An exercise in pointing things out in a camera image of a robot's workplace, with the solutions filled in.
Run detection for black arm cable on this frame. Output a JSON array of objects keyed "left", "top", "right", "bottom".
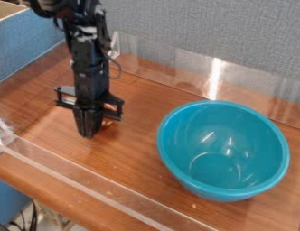
[{"left": 104, "top": 52, "right": 124, "bottom": 81}]

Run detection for black cables under table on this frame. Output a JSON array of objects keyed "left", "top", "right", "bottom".
[{"left": 0, "top": 201, "right": 42, "bottom": 231}]

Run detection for clear acrylic front barrier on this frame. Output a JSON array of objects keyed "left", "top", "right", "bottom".
[{"left": 0, "top": 119, "right": 219, "bottom": 231}]

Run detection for red white-spotted toy mushroom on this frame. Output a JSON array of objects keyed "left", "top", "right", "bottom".
[{"left": 102, "top": 119, "right": 113, "bottom": 129}]

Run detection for clear acrylic corner bracket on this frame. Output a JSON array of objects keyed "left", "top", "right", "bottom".
[{"left": 108, "top": 32, "right": 121, "bottom": 60}]

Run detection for clear acrylic barrier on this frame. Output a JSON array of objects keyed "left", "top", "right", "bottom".
[
  {"left": 0, "top": 119, "right": 219, "bottom": 231},
  {"left": 117, "top": 32, "right": 300, "bottom": 105}
]

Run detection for blue plastic bowl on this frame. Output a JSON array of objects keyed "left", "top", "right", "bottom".
[{"left": 157, "top": 100, "right": 291, "bottom": 202}]

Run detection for clear acrylic back barrier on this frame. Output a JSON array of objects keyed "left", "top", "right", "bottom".
[{"left": 117, "top": 32, "right": 300, "bottom": 105}]

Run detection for blue partition with wooden shelf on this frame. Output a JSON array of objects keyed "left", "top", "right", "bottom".
[{"left": 0, "top": 0, "right": 65, "bottom": 81}]

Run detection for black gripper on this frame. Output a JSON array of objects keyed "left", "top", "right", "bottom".
[{"left": 56, "top": 64, "right": 125, "bottom": 138}]

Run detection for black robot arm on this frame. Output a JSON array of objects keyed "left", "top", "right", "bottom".
[{"left": 22, "top": 0, "right": 124, "bottom": 138}]

